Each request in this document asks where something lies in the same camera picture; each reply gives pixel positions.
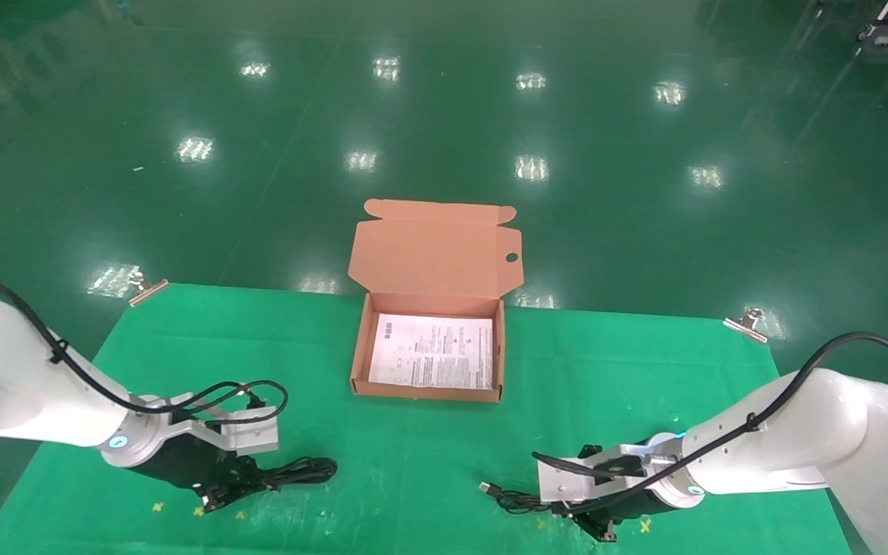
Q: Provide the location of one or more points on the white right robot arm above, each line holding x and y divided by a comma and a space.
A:
837, 432

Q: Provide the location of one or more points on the green table mat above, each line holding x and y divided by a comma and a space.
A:
413, 447

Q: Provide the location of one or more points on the white printed leaflet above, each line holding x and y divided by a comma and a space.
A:
432, 351

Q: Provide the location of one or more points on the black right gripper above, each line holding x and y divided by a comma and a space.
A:
629, 509

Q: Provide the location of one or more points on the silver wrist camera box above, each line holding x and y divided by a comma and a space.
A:
251, 438
567, 482

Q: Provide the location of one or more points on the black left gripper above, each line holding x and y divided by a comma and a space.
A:
190, 462

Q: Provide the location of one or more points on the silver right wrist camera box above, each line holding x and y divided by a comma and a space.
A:
567, 482

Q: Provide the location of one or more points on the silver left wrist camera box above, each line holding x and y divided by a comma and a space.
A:
251, 438

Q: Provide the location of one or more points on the orange cardboard box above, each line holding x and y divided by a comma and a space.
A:
432, 254

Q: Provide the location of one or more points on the metal mat clip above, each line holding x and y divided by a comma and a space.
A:
147, 291
745, 327

